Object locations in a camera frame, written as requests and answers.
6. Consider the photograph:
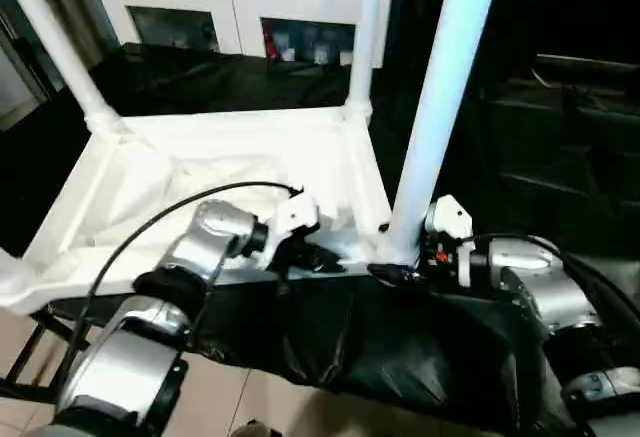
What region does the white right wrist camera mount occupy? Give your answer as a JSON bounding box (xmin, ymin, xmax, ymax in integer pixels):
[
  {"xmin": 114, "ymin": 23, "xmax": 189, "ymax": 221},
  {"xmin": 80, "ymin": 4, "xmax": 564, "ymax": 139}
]
[{"xmin": 423, "ymin": 194, "xmax": 476, "ymax": 289}]

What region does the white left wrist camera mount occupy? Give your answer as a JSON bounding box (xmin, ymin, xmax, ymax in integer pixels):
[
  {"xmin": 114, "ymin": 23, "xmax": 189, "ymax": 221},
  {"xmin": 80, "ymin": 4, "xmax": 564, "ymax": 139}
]
[{"xmin": 259, "ymin": 191, "xmax": 322, "ymax": 272}]

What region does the brown rounded object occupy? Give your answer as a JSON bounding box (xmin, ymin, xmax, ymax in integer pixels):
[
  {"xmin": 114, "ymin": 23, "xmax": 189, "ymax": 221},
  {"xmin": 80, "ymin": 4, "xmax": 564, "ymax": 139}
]
[{"xmin": 233, "ymin": 419, "xmax": 287, "ymax": 437}]

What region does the black folding table frame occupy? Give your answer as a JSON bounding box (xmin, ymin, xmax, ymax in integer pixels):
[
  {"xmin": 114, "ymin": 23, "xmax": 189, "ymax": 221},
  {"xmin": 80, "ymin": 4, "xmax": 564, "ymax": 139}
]
[{"xmin": 0, "ymin": 306, "xmax": 97, "ymax": 404}]

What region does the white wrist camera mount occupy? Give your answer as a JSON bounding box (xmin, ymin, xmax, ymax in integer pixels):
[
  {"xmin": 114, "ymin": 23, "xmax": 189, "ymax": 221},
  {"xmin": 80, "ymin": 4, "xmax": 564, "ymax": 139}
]
[
  {"xmin": 423, "ymin": 194, "xmax": 476, "ymax": 289},
  {"xmin": 259, "ymin": 191, "xmax": 322, "ymax": 272}
]

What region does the black flat panel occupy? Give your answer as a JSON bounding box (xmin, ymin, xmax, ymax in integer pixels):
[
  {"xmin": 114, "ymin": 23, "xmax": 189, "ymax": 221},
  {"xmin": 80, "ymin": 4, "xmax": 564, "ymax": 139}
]
[{"xmin": 531, "ymin": 52, "xmax": 640, "ymax": 72}]

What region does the black plastic mat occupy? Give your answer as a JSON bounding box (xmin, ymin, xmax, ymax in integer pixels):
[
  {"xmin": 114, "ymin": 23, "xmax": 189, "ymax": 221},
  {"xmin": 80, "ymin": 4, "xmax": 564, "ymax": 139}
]
[{"xmin": 0, "ymin": 41, "xmax": 640, "ymax": 437}]

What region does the white plastic table leg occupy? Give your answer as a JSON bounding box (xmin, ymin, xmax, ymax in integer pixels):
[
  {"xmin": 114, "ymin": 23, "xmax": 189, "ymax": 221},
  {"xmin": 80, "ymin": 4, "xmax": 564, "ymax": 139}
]
[
  {"xmin": 387, "ymin": 0, "xmax": 506, "ymax": 264},
  {"xmin": 344, "ymin": 0, "xmax": 385, "ymax": 126},
  {"xmin": 0, "ymin": 0, "xmax": 121, "ymax": 132},
  {"xmin": 0, "ymin": 249, "xmax": 26, "ymax": 303}
]

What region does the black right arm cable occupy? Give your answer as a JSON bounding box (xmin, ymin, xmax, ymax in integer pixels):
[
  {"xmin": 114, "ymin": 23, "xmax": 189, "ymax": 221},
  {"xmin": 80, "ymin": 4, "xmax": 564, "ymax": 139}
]
[{"xmin": 459, "ymin": 231, "xmax": 640, "ymax": 319}]

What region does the white plastic table top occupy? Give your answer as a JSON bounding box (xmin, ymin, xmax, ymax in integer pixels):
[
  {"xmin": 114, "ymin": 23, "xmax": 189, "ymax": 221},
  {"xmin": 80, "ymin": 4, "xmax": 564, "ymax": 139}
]
[{"xmin": 0, "ymin": 99, "xmax": 397, "ymax": 316}]

